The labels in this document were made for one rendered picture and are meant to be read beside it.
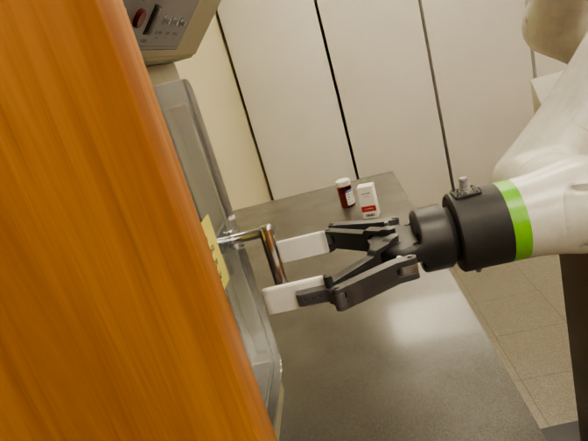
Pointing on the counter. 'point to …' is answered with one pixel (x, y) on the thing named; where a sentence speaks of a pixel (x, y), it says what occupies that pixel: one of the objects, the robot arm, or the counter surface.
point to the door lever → (264, 248)
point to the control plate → (163, 35)
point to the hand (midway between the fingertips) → (280, 272)
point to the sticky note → (215, 250)
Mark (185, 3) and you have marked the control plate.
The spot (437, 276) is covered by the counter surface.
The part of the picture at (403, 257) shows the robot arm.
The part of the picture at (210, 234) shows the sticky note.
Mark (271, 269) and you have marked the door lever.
